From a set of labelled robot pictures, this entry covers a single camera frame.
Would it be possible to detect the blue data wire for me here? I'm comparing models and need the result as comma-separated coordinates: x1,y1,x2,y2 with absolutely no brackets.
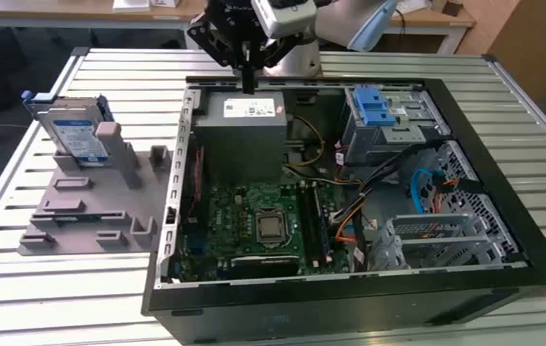
410,168,441,218

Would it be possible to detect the large white box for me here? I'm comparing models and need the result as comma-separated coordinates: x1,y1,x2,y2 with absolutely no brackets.
112,0,152,14

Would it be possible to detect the black cord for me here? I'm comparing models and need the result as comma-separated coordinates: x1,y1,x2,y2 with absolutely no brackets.
393,6,410,35

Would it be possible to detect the wooden desk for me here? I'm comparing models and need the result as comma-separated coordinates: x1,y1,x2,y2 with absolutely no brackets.
0,0,477,55

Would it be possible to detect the hard disk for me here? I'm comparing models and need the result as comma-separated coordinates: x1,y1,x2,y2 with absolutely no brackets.
22,91,114,167

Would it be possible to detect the grey parts rack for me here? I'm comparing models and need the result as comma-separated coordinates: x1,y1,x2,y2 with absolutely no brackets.
16,121,176,257

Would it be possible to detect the black open PC case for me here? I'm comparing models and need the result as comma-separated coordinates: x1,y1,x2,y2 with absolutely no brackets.
139,75,546,345

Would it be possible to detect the black CPU socket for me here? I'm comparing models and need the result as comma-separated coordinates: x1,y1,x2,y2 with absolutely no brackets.
253,206,294,250

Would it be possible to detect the black RAM slot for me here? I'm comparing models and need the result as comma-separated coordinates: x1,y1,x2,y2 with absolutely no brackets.
298,182,321,267

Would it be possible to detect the metal optical drive cage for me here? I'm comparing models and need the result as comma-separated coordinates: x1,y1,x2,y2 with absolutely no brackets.
342,86,451,167

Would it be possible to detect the grey power supply unit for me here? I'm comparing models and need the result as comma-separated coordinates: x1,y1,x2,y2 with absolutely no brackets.
191,92,289,187

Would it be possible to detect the green motherboard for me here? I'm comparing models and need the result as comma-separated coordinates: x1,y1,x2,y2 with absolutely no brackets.
176,182,351,282

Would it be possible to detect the silver CPU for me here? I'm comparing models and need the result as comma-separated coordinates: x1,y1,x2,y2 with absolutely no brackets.
257,215,287,243

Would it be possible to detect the yellow wire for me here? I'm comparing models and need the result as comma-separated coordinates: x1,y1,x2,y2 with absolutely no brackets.
281,115,329,169

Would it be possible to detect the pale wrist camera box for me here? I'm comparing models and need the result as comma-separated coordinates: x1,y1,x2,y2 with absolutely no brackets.
251,0,318,39

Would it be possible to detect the blue plastic drive latch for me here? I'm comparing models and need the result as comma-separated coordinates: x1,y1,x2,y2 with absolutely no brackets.
354,88,395,127

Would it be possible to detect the black graphics card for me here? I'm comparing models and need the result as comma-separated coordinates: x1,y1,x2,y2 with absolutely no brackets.
228,254,301,279

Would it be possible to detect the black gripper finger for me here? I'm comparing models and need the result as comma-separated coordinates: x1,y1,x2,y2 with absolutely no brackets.
249,35,299,94
186,13,251,95

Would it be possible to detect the black cable bundle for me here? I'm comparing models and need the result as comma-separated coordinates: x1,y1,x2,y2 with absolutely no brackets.
330,140,447,273

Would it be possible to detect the metal disk bay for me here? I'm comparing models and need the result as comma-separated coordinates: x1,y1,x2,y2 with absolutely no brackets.
366,212,519,271

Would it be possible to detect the orange black power wire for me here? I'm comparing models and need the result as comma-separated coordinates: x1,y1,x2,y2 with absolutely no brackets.
429,174,485,217

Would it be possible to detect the installed RAM stick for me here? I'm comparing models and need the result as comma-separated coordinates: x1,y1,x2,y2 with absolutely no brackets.
313,184,337,262

